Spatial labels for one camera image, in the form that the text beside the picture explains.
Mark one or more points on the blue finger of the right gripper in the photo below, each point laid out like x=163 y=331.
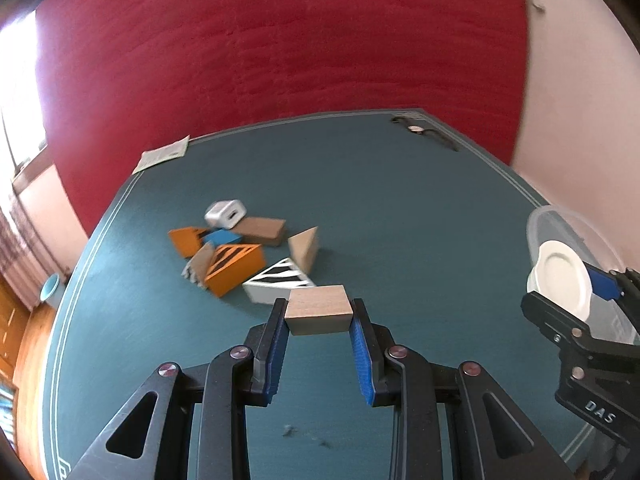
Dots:
x=604 y=284

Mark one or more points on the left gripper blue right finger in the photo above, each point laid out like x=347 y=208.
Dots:
x=369 y=344

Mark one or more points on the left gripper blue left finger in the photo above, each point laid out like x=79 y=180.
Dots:
x=268 y=343

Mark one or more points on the white ceramic plate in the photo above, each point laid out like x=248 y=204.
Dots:
x=560 y=275

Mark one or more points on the small tan wooden block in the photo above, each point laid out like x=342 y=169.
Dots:
x=318 y=310

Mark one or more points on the white striped triangular block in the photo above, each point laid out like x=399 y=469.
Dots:
x=276 y=282

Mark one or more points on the clear plastic container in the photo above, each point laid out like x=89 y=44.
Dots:
x=607 y=321

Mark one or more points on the large orange triangular block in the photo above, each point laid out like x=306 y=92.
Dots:
x=234 y=264

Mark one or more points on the beige notched wooden block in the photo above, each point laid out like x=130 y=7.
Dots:
x=197 y=267

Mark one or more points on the tan wooden wedge block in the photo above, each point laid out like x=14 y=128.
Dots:
x=304 y=248

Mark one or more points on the brown rectangular wooden block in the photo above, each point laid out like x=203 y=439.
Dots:
x=258 y=230

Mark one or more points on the blue cube block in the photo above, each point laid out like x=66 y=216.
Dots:
x=221 y=237

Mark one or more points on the small orange triangular block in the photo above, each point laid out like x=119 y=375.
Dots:
x=187 y=241

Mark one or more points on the white charger box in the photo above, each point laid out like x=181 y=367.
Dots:
x=225 y=214

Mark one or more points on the white paper sheet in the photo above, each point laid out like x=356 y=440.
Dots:
x=166 y=153

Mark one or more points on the black wristwatch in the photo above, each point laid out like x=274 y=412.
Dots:
x=437 y=135

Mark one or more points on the light blue bowl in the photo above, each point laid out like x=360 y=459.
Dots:
x=53 y=290

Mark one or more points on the pink curtain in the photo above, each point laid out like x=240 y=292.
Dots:
x=26 y=262

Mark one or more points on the wooden bookshelf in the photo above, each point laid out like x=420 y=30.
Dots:
x=8 y=397

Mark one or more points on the red quilted sofa back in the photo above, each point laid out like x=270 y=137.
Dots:
x=119 y=77

